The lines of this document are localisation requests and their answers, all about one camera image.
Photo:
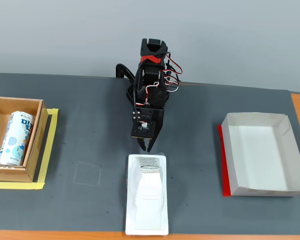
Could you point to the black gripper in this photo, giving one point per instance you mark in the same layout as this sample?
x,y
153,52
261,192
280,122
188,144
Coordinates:
x,y
157,115

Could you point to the white packaged sandwich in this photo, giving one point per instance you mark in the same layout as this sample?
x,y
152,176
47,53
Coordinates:
x,y
147,195

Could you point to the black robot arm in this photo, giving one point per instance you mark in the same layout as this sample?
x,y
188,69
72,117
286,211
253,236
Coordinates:
x,y
152,72

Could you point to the gray paper box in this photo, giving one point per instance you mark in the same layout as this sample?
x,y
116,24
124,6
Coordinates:
x,y
260,155

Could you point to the brown cardboard box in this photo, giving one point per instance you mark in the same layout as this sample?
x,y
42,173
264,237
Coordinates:
x,y
35,150

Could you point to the dark gray table mat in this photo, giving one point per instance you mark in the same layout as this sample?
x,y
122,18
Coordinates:
x,y
190,150
90,125

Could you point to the black table clamp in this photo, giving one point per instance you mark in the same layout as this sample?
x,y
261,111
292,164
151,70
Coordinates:
x,y
123,70

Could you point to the red paper sheet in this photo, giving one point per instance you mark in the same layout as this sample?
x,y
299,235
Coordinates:
x,y
223,162

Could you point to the red tape band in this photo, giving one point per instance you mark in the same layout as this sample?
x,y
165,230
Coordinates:
x,y
152,59

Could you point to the yellow masking tape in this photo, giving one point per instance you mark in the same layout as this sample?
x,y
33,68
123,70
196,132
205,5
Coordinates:
x,y
51,140

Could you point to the white blue drink can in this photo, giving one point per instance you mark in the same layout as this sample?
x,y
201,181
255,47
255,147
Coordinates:
x,y
13,140

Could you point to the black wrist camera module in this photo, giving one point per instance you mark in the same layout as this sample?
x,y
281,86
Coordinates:
x,y
143,130

